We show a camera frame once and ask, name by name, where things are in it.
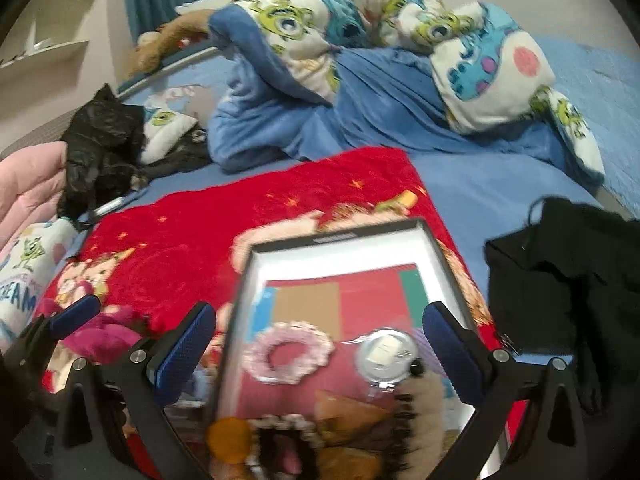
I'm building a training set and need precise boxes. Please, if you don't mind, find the brown teddy bear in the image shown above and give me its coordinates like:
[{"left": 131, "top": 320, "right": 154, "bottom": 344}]
[{"left": 128, "top": 9, "right": 214, "bottom": 77}]

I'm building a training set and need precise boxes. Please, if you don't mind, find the round silver packaged item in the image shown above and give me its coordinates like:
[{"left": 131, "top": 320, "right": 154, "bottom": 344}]
[{"left": 355, "top": 328, "right": 419, "bottom": 388}]

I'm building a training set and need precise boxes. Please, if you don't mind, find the blue bed sheet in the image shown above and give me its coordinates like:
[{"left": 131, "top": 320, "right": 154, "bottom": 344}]
[{"left": 117, "top": 34, "right": 640, "bottom": 302}]

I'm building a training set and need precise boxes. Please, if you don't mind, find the white wall shelf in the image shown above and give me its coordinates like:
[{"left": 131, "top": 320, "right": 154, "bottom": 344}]
[{"left": 1, "top": 0, "right": 94, "bottom": 86}]

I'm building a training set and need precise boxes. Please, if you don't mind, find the small monster print pillow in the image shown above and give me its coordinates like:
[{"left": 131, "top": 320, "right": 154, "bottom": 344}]
[{"left": 139, "top": 107, "right": 198, "bottom": 166}]

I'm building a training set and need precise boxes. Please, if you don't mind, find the black framed tray box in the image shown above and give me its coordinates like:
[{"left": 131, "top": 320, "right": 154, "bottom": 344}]
[{"left": 213, "top": 219, "right": 487, "bottom": 479}]

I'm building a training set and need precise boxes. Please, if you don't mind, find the monster print blue blanket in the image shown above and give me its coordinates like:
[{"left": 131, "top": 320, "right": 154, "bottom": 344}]
[{"left": 207, "top": 0, "right": 605, "bottom": 188}]

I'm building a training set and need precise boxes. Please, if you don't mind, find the pink quilted blanket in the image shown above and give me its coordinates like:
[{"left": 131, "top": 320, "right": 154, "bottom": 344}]
[{"left": 0, "top": 141, "right": 67, "bottom": 255}]

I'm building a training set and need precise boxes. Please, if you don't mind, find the monster print white pillow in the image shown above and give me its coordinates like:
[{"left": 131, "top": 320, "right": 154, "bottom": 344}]
[{"left": 0, "top": 218, "right": 78, "bottom": 352}]

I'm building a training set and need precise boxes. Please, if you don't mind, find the magenta plush bear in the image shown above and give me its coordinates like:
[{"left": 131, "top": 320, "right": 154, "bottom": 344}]
[{"left": 62, "top": 306, "right": 149, "bottom": 364}]

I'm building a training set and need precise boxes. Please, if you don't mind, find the black puffer jacket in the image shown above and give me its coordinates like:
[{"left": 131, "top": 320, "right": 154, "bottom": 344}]
[{"left": 56, "top": 84, "right": 144, "bottom": 220}]

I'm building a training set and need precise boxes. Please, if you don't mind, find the red printed quilt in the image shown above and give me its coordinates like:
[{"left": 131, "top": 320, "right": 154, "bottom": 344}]
[{"left": 38, "top": 148, "right": 498, "bottom": 367}]

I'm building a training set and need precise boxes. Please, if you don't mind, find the pink white scrunchie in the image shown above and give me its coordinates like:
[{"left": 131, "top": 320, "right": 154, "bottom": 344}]
[{"left": 242, "top": 321, "right": 334, "bottom": 386}]

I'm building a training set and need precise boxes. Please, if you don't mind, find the black bag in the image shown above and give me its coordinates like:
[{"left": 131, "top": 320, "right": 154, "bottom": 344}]
[{"left": 484, "top": 197, "right": 639, "bottom": 479}]

